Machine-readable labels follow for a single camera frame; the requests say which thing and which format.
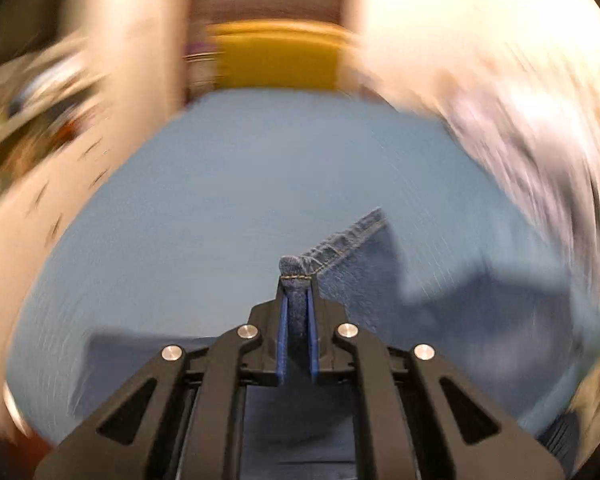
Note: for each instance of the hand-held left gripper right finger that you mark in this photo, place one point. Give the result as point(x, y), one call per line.
point(313, 336)

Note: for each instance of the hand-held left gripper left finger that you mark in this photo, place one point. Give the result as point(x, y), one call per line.
point(282, 336)

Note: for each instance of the dark blue denim pants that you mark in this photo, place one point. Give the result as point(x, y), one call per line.
point(367, 270)

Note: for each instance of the light blue quilted bed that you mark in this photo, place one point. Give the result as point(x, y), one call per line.
point(220, 185)

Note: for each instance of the yellow chair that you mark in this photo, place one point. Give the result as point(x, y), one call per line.
point(280, 60)

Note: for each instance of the white crumpled cloth pile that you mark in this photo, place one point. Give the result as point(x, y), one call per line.
point(530, 160)

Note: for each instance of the white shelf unit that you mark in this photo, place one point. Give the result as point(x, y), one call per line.
point(30, 105)

